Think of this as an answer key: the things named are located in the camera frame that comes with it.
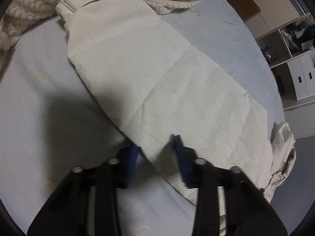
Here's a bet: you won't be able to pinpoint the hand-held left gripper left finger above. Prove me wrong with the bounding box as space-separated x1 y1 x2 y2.
27 146 143 236

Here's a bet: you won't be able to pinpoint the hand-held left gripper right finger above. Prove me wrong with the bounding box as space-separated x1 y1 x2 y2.
171 135 288 236

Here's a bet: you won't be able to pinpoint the cream pants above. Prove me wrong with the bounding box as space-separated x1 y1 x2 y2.
55 0 297 234

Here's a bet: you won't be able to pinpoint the pile of dark clothes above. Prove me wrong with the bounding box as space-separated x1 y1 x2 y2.
294 17 315 52

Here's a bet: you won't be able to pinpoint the light blue bed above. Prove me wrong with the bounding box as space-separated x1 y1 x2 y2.
0 0 286 236

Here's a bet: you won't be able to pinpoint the white drawer cabinet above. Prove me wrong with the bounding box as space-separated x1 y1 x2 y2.
283 52 315 101

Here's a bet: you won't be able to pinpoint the brown wooden board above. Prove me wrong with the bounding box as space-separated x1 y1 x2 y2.
217 0 261 22

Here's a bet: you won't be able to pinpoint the beige sliding door wardrobe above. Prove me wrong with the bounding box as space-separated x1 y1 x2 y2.
236 0 315 111

